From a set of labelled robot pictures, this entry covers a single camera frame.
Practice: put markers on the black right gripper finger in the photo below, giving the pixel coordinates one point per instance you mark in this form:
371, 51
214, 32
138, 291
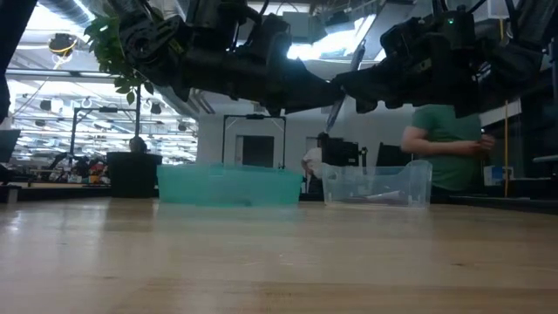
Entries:
370, 87

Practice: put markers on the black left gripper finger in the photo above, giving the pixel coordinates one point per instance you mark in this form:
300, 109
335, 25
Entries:
320, 93

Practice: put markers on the green translucent plastic bin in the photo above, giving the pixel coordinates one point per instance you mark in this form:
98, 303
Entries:
226, 185

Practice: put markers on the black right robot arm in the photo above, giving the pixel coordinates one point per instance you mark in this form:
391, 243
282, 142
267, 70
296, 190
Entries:
514, 65

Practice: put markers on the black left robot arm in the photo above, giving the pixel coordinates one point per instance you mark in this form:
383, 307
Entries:
148, 43

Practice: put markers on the black monitor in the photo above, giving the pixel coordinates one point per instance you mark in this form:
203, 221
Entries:
392, 154
344, 152

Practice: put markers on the person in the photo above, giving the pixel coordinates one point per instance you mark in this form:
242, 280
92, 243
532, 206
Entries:
311, 161
137, 145
449, 148

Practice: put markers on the clear plastic bin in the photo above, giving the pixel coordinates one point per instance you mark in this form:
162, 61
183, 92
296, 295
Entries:
414, 183

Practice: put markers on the white box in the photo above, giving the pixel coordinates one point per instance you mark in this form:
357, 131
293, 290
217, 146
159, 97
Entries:
492, 175

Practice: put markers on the green leafy artificial plant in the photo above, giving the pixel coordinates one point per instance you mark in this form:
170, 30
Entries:
109, 56

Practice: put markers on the black shelving unit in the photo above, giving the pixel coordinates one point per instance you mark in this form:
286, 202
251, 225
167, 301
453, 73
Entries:
532, 183

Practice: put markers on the black plant pot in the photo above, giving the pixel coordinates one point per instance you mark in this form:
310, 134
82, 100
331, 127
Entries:
133, 174

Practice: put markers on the colourful toys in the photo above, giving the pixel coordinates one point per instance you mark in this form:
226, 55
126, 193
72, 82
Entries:
93, 170

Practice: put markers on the long ceiling light strip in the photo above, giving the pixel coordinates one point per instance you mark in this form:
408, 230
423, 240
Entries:
43, 74

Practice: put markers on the dark workbench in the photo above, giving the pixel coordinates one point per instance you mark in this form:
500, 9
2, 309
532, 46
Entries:
56, 193

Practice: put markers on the black laptop screen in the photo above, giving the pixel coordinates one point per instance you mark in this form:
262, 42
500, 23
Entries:
8, 146

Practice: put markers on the black gantry frame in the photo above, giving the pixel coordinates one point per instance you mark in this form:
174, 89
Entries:
255, 116

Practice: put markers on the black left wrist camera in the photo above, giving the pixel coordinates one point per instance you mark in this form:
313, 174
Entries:
276, 37

